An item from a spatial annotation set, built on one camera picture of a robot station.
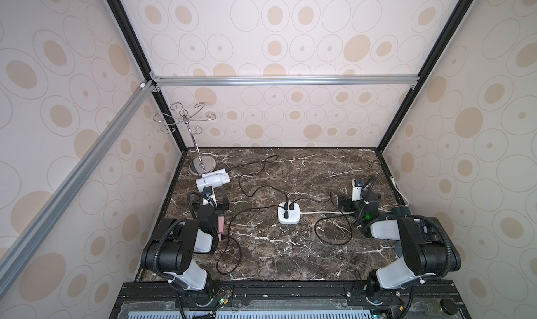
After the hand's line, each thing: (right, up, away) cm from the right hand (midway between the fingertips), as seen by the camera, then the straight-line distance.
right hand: (358, 193), depth 95 cm
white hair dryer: (-67, +7, +6) cm, 68 cm away
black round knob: (+15, -30, -31) cm, 46 cm away
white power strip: (-30, -9, -4) cm, 32 cm away
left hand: (-63, +2, -5) cm, 64 cm away
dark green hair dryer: (+15, -7, -5) cm, 17 cm away
